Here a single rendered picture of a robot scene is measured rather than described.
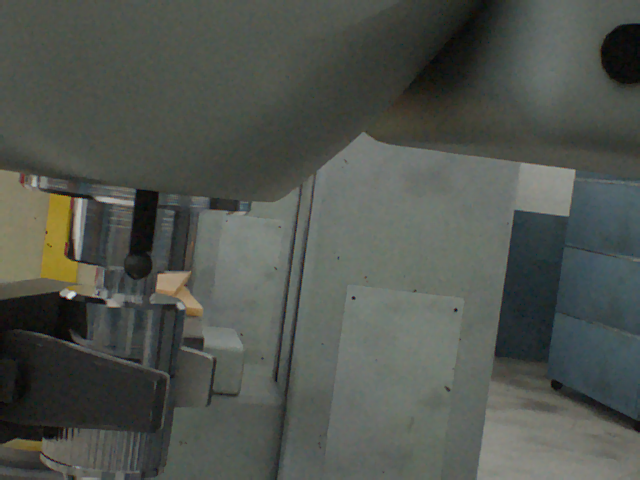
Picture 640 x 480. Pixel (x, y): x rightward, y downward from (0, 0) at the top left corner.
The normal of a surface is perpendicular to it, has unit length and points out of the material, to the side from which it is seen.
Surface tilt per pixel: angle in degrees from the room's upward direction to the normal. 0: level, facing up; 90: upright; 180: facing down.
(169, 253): 90
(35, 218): 90
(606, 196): 90
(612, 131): 135
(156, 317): 90
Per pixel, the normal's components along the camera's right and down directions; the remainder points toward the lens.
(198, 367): -0.23, 0.03
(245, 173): 0.37, 0.77
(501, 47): -0.97, -0.11
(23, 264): 0.21, 0.08
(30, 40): 0.04, 0.51
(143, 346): 0.53, 0.11
